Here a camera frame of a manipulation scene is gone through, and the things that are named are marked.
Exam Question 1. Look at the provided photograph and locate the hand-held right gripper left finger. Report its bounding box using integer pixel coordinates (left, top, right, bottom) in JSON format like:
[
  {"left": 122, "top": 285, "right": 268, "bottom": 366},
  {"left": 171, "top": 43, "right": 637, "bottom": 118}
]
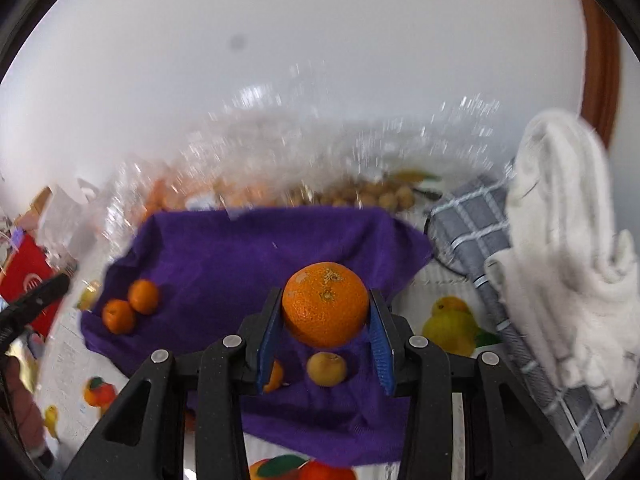
[{"left": 62, "top": 287, "right": 286, "bottom": 480}]

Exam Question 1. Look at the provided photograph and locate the large orange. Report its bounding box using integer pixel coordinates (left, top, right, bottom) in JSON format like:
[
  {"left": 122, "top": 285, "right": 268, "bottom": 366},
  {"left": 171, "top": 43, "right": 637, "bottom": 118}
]
[{"left": 281, "top": 261, "right": 370, "bottom": 348}]

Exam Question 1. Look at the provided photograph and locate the red paper bag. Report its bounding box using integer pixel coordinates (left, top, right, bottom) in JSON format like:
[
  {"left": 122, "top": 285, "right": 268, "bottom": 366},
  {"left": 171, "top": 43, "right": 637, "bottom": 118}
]
[{"left": 0, "top": 247, "right": 63, "bottom": 338}]

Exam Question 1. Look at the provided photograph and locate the light wooden furniture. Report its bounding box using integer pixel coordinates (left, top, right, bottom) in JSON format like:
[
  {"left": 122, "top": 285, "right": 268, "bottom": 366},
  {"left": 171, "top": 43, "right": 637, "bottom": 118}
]
[{"left": 29, "top": 186, "right": 55, "bottom": 213}]

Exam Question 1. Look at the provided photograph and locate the brown wooden door frame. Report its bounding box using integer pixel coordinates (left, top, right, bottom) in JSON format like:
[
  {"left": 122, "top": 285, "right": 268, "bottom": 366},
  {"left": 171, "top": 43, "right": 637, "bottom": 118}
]
[{"left": 577, "top": 0, "right": 623, "bottom": 151}]

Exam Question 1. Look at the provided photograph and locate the white striped towel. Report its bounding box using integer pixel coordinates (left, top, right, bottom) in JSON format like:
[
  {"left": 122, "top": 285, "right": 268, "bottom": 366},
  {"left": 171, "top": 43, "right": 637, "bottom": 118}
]
[{"left": 484, "top": 109, "right": 637, "bottom": 411}]

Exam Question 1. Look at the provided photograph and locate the clear bag of brown longans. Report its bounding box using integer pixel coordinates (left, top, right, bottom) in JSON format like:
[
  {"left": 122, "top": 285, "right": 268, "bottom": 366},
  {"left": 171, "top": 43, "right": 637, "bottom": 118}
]
[{"left": 285, "top": 90, "right": 501, "bottom": 212}]

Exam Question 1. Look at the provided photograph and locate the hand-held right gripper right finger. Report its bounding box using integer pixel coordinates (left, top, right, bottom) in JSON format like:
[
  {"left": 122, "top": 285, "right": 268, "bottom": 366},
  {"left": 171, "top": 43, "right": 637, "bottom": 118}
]
[{"left": 367, "top": 289, "right": 586, "bottom": 480}]

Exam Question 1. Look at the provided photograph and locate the fruit print tablecloth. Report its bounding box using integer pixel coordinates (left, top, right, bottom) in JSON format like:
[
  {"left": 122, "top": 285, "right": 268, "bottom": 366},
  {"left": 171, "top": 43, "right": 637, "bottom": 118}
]
[{"left": 30, "top": 260, "right": 640, "bottom": 480}]

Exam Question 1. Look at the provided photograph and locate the clear bag of oranges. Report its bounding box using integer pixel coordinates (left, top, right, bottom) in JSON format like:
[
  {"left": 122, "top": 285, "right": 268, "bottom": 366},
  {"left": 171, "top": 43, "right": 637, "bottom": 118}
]
[{"left": 100, "top": 160, "right": 223, "bottom": 241}]

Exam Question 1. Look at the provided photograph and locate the grey checked cloth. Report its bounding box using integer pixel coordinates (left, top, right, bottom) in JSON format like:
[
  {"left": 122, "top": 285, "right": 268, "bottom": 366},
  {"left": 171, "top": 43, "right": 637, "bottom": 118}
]
[{"left": 425, "top": 160, "right": 640, "bottom": 471}]

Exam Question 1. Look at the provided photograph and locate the purple towel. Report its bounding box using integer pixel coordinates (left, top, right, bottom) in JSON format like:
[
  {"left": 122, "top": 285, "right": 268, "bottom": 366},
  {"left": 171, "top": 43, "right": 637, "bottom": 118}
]
[{"left": 80, "top": 207, "right": 436, "bottom": 467}]

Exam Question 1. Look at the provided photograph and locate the white plastic bag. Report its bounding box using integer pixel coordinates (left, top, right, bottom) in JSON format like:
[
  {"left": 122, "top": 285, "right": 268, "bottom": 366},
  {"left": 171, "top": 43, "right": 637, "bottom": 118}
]
[{"left": 37, "top": 180, "right": 101, "bottom": 261}]

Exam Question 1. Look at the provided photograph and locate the person's left forearm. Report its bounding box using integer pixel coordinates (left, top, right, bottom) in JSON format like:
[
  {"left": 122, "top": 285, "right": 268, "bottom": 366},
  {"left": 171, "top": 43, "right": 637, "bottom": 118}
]
[{"left": 0, "top": 360, "right": 46, "bottom": 461}]

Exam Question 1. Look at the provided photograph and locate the small yellow brown fruit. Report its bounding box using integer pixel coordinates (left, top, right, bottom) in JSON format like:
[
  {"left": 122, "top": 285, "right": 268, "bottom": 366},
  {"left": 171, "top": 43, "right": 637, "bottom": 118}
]
[{"left": 306, "top": 351, "right": 348, "bottom": 387}]

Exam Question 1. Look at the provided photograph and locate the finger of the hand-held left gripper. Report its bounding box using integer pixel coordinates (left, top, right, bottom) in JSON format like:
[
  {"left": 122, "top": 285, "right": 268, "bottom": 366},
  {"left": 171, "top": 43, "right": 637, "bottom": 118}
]
[{"left": 0, "top": 274, "right": 71, "bottom": 334}]

